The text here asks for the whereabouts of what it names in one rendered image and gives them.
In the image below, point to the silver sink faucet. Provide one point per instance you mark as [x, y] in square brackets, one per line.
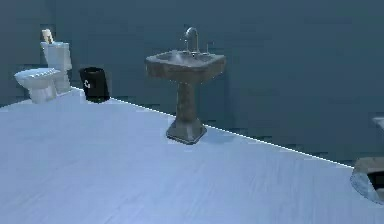
[193, 38]

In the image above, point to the black waste bin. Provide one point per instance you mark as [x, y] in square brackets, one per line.
[95, 85]

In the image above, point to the white toilet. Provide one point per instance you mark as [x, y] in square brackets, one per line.
[45, 80]

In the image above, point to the beige toilet paper roll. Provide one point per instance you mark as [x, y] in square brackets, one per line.
[47, 35]

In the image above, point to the pale round bathtub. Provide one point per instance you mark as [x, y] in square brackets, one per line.
[365, 178]

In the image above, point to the brown pedestal sink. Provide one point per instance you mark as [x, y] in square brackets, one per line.
[185, 86]

